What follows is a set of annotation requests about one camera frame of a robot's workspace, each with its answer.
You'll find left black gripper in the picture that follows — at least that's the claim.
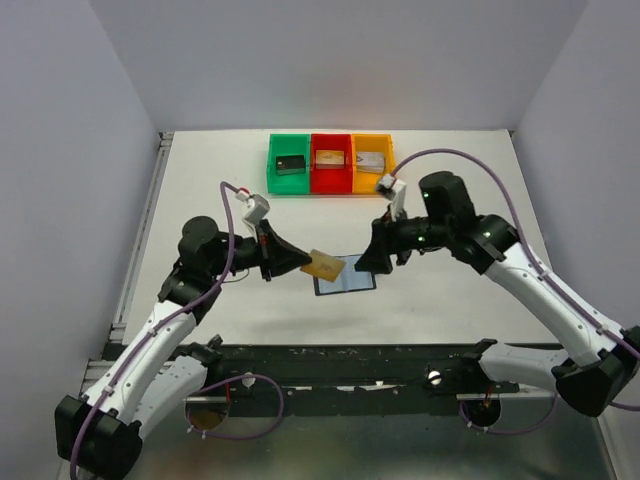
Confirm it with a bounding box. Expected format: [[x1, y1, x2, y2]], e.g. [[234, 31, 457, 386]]
[[209, 219, 313, 281]]

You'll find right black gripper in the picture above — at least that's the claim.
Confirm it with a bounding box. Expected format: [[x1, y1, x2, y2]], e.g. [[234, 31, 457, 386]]
[[354, 202, 451, 275]]

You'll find black leather card holder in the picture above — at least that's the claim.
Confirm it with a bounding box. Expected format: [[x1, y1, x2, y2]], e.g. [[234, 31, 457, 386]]
[[313, 255, 377, 296]]

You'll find gold VIP card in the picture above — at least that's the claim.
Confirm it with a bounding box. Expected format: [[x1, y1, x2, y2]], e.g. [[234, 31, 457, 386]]
[[300, 249, 346, 283]]

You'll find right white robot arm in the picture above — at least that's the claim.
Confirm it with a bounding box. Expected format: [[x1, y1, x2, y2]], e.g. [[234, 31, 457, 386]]
[[355, 171, 639, 417]]

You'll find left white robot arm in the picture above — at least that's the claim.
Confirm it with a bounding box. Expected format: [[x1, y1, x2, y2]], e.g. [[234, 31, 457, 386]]
[[54, 216, 311, 479]]

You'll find black card in green bin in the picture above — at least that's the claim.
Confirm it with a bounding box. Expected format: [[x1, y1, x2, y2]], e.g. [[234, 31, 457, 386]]
[[275, 155, 306, 176]]

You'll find silver card in orange bin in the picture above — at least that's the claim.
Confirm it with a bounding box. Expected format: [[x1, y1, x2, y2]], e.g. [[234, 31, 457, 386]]
[[355, 151, 386, 174]]

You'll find gold card in red bin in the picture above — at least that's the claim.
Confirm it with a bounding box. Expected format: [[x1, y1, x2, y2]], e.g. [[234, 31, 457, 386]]
[[314, 150, 345, 169]]

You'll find orange plastic bin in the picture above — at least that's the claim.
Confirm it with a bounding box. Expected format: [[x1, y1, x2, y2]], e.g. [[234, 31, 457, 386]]
[[351, 133, 395, 195]]

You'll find green plastic bin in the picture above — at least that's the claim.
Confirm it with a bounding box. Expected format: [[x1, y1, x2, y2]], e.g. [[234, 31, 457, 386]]
[[266, 133, 311, 195]]

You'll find red plastic bin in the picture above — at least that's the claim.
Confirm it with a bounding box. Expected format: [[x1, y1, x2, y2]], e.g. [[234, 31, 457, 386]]
[[310, 133, 353, 195]]

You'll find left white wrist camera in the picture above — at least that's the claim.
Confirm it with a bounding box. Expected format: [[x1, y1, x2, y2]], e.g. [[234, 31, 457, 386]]
[[235, 188, 270, 237]]

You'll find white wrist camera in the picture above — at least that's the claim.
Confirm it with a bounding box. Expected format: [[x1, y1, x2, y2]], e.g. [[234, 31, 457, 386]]
[[235, 188, 270, 237], [375, 174, 406, 221]]

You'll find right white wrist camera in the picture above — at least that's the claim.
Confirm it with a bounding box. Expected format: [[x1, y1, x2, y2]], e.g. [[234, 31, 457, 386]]
[[375, 174, 406, 221]]

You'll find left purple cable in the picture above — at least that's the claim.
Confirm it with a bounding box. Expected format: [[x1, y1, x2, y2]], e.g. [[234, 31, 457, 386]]
[[68, 180, 285, 480]]

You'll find purple cable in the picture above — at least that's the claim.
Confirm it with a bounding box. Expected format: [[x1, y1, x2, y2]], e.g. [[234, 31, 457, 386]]
[[392, 148, 640, 436], [68, 180, 285, 480]]

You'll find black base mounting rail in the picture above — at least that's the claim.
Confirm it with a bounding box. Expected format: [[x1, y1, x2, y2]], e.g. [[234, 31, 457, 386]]
[[102, 340, 551, 419]]

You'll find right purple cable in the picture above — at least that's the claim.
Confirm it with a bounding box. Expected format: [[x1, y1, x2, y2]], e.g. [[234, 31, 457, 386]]
[[392, 148, 640, 436]]

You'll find aluminium frame rail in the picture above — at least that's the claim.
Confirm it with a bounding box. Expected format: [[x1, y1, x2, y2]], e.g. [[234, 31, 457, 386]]
[[49, 127, 175, 405]]

